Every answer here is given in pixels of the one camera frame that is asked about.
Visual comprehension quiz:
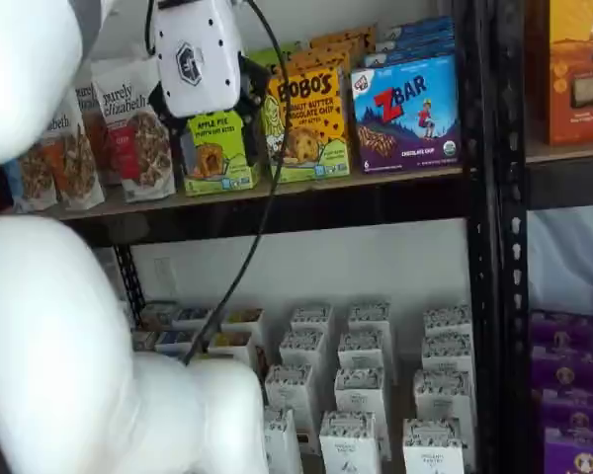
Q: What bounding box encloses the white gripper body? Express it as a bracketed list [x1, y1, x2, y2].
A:
[152, 0, 243, 119]

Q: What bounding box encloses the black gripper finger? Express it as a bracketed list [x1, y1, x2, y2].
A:
[147, 83, 190, 175]
[236, 53, 274, 170]

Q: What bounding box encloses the green Bobo's apple pie box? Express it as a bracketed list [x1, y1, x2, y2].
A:
[182, 109, 262, 198]
[250, 41, 303, 56]
[246, 47, 300, 69]

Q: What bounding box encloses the yellow Bobo's peanut butter box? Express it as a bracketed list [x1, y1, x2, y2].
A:
[296, 39, 365, 63]
[309, 23, 378, 51]
[263, 66, 352, 185]
[281, 49, 353, 76]

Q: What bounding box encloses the wooden shelf board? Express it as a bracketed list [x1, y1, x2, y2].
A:
[53, 165, 466, 222]
[525, 131, 593, 165]

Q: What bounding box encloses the blue ZBar box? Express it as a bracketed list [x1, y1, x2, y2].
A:
[350, 52, 463, 175]
[375, 29, 456, 51]
[384, 15, 455, 40]
[363, 41, 457, 69]

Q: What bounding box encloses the green label food box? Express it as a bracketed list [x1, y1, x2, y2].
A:
[130, 329, 160, 354]
[140, 300, 180, 330]

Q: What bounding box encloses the blue label food box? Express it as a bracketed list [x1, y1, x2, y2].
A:
[155, 329, 199, 357]
[172, 308, 214, 332]

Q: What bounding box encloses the white Organic Pantry box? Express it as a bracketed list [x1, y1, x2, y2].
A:
[261, 407, 303, 474]
[423, 305, 472, 343]
[402, 418, 466, 474]
[319, 410, 380, 474]
[338, 329, 387, 377]
[334, 367, 387, 446]
[348, 301, 392, 343]
[290, 303, 335, 343]
[279, 329, 328, 377]
[265, 363, 318, 446]
[413, 369, 475, 427]
[421, 333, 475, 377]

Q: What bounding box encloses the tall orange box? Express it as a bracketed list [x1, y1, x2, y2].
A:
[548, 0, 593, 147]

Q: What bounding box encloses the purple box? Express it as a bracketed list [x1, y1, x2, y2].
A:
[530, 308, 593, 350]
[541, 384, 593, 436]
[531, 343, 593, 392]
[543, 427, 593, 474]

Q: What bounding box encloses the orange label granola bag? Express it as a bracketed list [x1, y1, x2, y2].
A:
[29, 88, 106, 212]

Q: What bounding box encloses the black metal shelving unit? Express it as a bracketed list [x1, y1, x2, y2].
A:
[496, 0, 593, 474]
[58, 0, 505, 474]

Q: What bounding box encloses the purely elizabeth granola bag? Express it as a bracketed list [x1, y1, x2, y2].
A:
[9, 142, 59, 214]

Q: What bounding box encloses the blue chocolate granola bag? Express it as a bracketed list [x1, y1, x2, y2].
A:
[1, 158, 24, 204]

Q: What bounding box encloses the white cartons group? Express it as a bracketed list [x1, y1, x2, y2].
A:
[127, 295, 475, 474]

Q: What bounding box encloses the white plastic sheet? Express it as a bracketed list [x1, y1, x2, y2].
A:
[526, 205, 593, 317]

